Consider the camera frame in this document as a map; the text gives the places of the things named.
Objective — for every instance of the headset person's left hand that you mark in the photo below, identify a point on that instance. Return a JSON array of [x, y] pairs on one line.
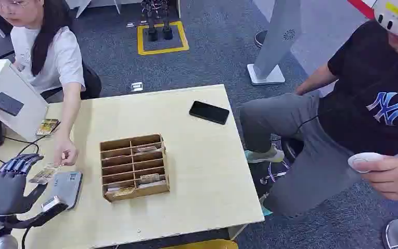
[[394, 178]]

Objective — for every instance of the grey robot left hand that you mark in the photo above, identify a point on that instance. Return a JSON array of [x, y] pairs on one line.
[[8, 192]]

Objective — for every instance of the seated person's right hand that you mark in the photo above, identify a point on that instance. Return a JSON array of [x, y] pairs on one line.
[[65, 151]]

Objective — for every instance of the glossy printed card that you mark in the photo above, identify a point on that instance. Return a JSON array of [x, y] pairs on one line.
[[42, 175]]

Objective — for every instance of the white handheld controller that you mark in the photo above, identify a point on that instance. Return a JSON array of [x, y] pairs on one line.
[[362, 158]]

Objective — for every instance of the stack of printed cards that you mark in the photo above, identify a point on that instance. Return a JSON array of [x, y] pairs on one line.
[[47, 127]]

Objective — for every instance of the grey flat tablet device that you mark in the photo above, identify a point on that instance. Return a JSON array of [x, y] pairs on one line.
[[65, 189]]

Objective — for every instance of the wooden card sorting box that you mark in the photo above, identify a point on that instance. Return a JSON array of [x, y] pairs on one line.
[[116, 197]]

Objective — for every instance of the gold card in wooden box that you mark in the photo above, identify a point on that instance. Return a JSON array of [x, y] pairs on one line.
[[123, 192]]

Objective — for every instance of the black office chair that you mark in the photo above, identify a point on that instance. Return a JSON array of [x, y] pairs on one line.
[[91, 82]]

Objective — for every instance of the black flat device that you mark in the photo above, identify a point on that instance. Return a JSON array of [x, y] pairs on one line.
[[7, 103]]

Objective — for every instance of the white slanted box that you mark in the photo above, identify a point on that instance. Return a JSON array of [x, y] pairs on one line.
[[17, 86]]

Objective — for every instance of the person in black shirt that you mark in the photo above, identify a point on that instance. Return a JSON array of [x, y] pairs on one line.
[[357, 103]]

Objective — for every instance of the person in white shirt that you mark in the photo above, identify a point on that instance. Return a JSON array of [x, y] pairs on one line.
[[58, 58]]

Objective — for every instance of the chrome base swivel chair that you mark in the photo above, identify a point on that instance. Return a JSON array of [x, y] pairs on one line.
[[290, 151]]

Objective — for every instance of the white and teal shoe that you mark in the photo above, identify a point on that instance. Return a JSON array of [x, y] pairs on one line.
[[265, 206], [264, 156]]

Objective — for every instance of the small white floor marker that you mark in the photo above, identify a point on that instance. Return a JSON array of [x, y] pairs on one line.
[[130, 24]]

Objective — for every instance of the black smartphone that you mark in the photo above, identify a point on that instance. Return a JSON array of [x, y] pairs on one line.
[[209, 112]]

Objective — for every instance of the eyeglasses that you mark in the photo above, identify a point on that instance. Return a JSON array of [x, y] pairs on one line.
[[10, 4]]

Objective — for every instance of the black humanoid robot legs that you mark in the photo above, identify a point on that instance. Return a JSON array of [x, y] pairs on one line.
[[157, 20]]

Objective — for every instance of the yellow stool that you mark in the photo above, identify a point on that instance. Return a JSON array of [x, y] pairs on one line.
[[206, 244]]

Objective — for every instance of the white pillar stand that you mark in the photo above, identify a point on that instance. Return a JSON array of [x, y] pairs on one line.
[[278, 37]]

